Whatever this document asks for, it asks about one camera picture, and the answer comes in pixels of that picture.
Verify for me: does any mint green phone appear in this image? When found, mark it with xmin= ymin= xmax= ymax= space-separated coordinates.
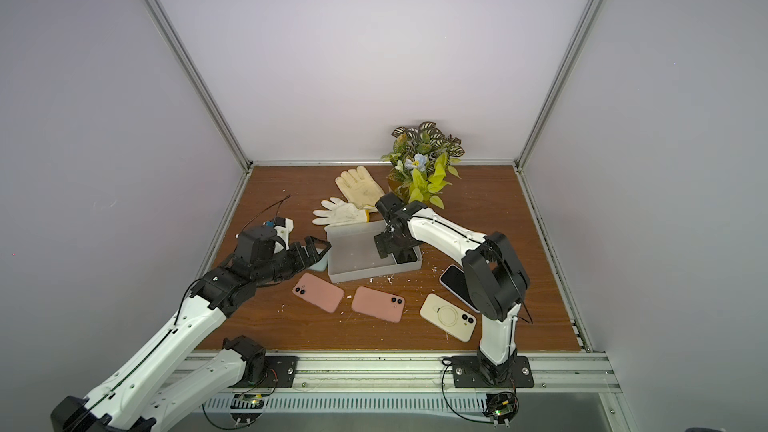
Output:
xmin=310 ymin=255 xmax=330 ymax=272

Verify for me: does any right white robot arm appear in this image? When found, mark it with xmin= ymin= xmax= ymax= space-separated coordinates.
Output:
xmin=374 ymin=193 xmax=530 ymax=386

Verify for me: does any right connector board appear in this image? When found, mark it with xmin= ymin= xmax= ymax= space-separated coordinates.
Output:
xmin=483 ymin=391 xmax=520 ymax=427

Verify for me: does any pink phone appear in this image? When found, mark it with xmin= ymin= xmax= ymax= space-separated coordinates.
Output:
xmin=292 ymin=273 xmax=344 ymax=313
xmin=352 ymin=287 xmax=405 ymax=323

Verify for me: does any white cotton glove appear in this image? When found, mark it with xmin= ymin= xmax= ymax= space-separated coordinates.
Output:
xmin=312 ymin=197 xmax=370 ymax=227

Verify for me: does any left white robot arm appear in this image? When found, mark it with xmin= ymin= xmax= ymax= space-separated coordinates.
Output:
xmin=50 ymin=218 xmax=331 ymax=431

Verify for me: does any cream rubber glove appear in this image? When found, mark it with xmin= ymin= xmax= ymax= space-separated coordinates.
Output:
xmin=335 ymin=166 xmax=385 ymax=211

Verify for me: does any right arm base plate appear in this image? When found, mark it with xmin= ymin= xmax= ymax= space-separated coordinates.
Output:
xmin=448 ymin=355 xmax=535 ymax=389

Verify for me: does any connector board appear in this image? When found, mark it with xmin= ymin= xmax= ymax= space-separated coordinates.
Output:
xmin=483 ymin=391 xmax=520 ymax=427
xmin=230 ymin=395 xmax=265 ymax=428

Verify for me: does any cream white phone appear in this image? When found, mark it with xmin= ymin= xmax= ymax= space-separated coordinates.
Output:
xmin=420 ymin=293 xmax=477 ymax=343

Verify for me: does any artificial plant in vase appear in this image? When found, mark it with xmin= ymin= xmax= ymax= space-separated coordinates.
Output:
xmin=382 ymin=121 xmax=465 ymax=209

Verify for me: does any grey plastic storage box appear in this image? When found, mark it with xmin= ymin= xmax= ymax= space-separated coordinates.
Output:
xmin=325 ymin=221 xmax=423 ymax=284

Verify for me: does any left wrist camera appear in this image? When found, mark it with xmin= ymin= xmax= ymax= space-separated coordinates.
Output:
xmin=266 ymin=217 xmax=294 ymax=253

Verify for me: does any aluminium front rail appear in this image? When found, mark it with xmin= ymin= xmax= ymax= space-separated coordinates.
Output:
xmin=173 ymin=352 xmax=622 ymax=397

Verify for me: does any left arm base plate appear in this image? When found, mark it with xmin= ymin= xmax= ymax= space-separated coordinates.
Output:
xmin=235 ymin=355 xmax=299 ymax=389

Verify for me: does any left connector board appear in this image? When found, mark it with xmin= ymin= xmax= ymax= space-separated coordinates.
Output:
xmin=230 ymin=395 xmax=265 ymax=428

